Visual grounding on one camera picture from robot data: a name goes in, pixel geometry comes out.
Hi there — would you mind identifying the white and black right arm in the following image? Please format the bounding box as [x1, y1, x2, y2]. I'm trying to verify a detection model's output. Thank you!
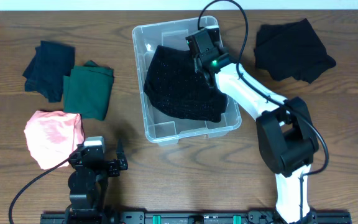
[190, 46, 323, 223]

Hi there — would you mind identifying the clear plastic storage bin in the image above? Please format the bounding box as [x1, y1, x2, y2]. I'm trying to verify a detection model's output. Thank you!
[132, 17, 242, 146]

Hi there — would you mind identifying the pink folded garment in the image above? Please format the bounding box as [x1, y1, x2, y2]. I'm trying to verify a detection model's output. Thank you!
[24, 111, 85, 170]

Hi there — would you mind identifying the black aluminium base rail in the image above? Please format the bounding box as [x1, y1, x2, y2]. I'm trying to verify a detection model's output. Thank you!
[40, 210, 353, 224]

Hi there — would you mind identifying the dark navy folded garment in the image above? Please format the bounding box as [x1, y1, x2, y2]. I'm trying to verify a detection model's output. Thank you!
[23, 40, 75, 103]

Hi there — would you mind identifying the black glittery garment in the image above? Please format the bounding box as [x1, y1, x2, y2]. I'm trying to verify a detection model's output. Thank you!
[144, 45, 227, 123]

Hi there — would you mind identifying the dark green folded garment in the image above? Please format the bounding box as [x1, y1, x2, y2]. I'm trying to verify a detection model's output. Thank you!
[63, 60, 114, 121]

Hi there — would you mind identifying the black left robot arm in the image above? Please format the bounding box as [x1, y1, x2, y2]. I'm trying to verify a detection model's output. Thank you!
[64, 136, 128, 223]

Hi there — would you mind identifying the plain black garment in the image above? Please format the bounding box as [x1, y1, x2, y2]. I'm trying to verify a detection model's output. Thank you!
[254, 19, 336, 83]

